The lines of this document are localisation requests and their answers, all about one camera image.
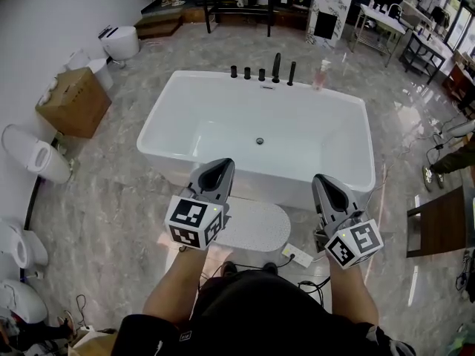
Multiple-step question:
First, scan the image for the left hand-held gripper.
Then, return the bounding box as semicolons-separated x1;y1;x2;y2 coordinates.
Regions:
164;158;235;253

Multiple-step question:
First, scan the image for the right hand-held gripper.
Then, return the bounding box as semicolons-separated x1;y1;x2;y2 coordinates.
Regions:
311;175;384;271

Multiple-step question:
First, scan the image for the white dotted bath mat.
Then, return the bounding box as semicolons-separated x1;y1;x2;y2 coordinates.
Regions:
216;197;292;254

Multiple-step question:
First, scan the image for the person's left forearm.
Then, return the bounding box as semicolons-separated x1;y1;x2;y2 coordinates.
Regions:
142;245;211;326

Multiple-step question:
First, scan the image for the person's right forearm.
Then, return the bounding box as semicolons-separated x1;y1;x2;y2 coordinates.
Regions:
328;261;379;328

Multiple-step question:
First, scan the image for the white power strip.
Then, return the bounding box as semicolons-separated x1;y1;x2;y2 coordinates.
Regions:
281;243;315;268

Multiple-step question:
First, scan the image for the white bathtub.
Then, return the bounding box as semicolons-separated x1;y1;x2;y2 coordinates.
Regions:
136;70;376;213

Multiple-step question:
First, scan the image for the dark wooden vanity cabinet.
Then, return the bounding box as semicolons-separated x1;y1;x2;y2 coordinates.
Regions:
406;185;475;259

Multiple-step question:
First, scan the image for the pink pump bottle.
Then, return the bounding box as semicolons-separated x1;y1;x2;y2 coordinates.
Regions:
313;59;333;93

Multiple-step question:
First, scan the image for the black bathtub spout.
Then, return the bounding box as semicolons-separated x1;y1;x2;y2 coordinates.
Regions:
271;53;282;84

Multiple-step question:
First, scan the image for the person's black t-shirt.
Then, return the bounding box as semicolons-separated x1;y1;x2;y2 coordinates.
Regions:
117;271;416;356

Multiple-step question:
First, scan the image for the white handheld vacuum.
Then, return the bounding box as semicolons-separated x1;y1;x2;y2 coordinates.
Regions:
439;119;475;139

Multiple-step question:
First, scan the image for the brown cardboard box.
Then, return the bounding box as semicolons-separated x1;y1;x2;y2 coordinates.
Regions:
35;67;113;139

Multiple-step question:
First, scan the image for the wooden platform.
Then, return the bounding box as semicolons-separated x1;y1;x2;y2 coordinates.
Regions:
134;7;186;40

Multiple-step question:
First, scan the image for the large black metal table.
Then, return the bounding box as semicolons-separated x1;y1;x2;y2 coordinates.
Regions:
202;0;276;38

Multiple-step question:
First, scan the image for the low wooden table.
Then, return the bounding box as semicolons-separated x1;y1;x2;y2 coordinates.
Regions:
442;63;475;120

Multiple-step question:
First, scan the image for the marble pattern cabinet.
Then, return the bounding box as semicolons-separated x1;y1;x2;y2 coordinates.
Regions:
306;0;349;47

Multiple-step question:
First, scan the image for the small black metal table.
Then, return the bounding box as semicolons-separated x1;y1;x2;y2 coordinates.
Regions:
399;31;447;85

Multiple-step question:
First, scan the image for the white top metal table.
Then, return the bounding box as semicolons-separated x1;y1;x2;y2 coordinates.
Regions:
348;2;408;68

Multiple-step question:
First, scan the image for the brown cardboard carton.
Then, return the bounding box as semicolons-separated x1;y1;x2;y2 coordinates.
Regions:
68;326;122;356

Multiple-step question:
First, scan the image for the black power cable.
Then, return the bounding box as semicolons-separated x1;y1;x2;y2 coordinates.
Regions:
229;254;298;272

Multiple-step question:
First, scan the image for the black vacuum cable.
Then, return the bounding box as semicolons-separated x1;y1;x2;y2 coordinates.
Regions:
425;133;452;166

